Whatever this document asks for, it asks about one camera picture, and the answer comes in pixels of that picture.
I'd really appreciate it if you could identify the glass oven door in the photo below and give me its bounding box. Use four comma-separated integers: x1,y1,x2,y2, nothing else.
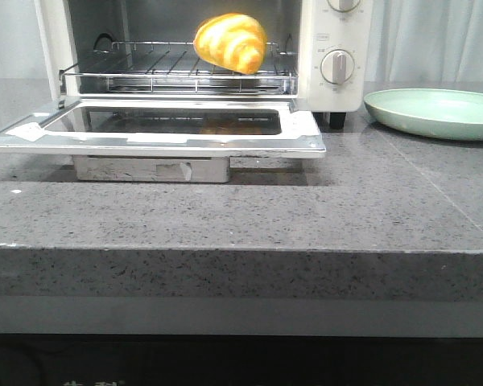
0,96,326,158

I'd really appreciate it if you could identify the yellow striped croissant bread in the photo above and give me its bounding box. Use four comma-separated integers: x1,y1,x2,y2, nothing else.
193,13,267,75

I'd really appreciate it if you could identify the white Toshiba toaster oven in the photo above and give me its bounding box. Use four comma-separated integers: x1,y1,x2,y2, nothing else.
35,1,373,129

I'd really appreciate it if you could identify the lower white timer knob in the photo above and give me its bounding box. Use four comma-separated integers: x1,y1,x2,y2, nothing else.
320,49,355,84

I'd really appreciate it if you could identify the upper white temperature knob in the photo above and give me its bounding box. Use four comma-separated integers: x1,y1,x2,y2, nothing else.
328,0,361,13

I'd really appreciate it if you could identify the light green plate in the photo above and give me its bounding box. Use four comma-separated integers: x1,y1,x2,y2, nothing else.
364,88,483,142

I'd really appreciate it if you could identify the white curtain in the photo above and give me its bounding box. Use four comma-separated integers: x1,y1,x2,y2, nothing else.
0,1,483,83

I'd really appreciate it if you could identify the white door handle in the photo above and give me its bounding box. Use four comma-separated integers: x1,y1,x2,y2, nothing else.
72,155,230,183

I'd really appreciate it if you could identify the metal wire oven rack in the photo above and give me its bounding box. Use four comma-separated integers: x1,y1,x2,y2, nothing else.
60,35,299,97

